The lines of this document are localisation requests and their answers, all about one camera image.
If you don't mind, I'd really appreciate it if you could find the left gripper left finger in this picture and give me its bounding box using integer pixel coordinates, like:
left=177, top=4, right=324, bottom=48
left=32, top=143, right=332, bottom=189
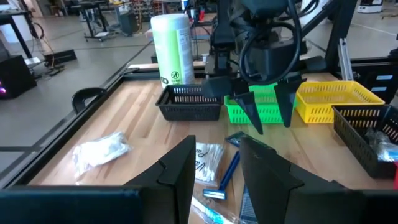
left=124, top=135, right=197, bottom=224

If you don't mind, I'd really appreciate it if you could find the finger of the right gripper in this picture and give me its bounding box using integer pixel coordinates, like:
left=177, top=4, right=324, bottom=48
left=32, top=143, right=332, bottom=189
left=273, top=79, right=307, bottom=128
left=201, top=76, right=264, bottom=135

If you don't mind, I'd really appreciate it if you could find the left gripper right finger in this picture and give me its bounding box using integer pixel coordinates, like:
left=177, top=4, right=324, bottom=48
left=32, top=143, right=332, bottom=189
left=240, top=136, right=366, bottom=224

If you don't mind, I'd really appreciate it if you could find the dark blue lotion tube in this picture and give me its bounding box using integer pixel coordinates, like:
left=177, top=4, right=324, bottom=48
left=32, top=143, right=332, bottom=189
left=224, top=130, right=248, bottom=149
left=238, top=185, right=259, bottom=224

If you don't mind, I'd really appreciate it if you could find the cotton swab plastic bag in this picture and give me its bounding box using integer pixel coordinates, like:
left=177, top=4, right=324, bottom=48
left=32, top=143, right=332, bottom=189
left=194, top=141, right=225, bottom=184

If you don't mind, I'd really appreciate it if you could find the blue disposable razor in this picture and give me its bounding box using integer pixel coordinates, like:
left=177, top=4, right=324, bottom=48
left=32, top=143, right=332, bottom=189
left=201, top=151, right=241, bottom=201

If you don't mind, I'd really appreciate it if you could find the white cotton ball bag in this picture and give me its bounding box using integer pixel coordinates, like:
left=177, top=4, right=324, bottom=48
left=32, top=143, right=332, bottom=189
left=72, top=130, right=133, bottom=180

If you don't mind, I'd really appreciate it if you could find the blue white toothbrush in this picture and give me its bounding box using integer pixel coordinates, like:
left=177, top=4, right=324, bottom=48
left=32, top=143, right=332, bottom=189
left=190, top=195, right=237, bottom=224
left=363, top=127, right=398, bottom=162

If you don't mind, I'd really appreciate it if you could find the green plastic basket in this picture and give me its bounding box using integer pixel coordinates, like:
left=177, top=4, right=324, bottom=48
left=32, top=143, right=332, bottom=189
left=223, top=82, right=299, bottom=125

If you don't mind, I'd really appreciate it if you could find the yellow plastic basket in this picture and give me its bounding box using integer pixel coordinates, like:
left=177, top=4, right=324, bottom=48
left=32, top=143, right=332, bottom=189
left=294, top=80, right=386, bottom=124

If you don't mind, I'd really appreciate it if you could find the black plastic basket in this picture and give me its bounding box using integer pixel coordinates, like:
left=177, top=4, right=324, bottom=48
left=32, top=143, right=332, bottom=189
left=331, top=104, right=398, bottom=180
left=155, top=83, right=224, bottom=122

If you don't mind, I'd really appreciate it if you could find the white green wipes canister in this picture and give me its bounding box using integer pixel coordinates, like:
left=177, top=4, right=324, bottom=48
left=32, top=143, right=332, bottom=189
left=150, top=12, right=196, bottom=90

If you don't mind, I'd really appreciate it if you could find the red plastic basket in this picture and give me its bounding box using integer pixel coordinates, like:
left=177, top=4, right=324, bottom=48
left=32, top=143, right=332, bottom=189
left=392, top=161, right=398, bottom=191

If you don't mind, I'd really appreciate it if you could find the flat black floor base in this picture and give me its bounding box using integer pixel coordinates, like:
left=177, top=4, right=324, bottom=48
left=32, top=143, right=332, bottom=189
left=43, top=49, right=78, bottom=67

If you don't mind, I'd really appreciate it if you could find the black wheeled cart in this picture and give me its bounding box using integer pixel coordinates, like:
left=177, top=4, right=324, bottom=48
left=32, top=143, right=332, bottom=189
left=67, top=0, right=137, bottom=43

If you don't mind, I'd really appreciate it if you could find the black equipment case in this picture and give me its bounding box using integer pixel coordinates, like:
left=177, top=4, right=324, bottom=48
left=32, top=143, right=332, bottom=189
left=0, top=54, right=37, bottom=100

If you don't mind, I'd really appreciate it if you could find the black workshop table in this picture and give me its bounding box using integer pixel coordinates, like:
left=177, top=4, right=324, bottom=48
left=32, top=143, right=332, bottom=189
left=0, top=9, right=34, bottom=60

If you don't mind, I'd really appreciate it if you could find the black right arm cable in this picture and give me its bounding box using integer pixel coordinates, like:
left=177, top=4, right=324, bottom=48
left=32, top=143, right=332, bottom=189
left=238, top=0, right=303, bottom=85

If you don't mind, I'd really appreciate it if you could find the silver aluminium post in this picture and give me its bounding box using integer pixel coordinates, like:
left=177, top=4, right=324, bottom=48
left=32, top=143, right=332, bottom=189
left=337, top=37, right=355, bottom=81

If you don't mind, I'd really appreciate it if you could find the black frame handle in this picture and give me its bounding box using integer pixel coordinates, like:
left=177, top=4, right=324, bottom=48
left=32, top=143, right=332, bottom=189
left=70, top=86, right=108, bottom=115

